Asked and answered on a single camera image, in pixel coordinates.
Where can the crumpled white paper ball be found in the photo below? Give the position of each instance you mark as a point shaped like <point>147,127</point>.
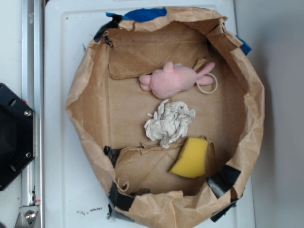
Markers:
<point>169,122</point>

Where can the aluminium extrusion rail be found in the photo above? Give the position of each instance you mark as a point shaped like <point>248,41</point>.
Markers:
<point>32,91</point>

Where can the brown paper bag bin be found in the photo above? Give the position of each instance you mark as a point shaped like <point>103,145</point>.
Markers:
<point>109,109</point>

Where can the metal corner bracket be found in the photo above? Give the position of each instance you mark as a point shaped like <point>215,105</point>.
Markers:
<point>27,217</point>

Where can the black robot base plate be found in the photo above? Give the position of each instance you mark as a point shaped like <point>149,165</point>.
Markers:
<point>16,136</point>

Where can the white plastic tray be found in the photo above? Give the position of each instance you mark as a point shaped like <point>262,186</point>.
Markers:
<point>74,198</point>

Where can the pink plush bunny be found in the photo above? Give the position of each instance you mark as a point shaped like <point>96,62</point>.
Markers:
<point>174,78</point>

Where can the yellow sponge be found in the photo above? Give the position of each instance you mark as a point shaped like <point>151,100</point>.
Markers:
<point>191,160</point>

